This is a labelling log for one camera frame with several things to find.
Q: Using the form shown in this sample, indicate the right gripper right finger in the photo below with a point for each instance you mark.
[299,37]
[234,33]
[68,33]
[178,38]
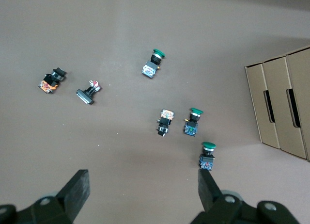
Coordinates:
[208,192]

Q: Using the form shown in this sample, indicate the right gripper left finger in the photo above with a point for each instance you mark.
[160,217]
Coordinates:
[75,192]

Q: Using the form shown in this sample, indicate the black flat-head switch red terminals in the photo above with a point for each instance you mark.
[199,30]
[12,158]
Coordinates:
[84,96]

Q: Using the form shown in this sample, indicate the black knob switch orange block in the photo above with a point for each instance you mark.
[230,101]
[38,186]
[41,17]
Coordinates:
[47,85]

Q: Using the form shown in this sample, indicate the green mushroom pushbutton blue block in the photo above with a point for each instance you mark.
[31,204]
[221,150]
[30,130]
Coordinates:
[207,161]
[191,127]
[149,70]

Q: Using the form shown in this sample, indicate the brown cardboard box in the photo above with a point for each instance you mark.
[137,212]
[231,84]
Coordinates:
[256,100]
[302,88]
[281,100]

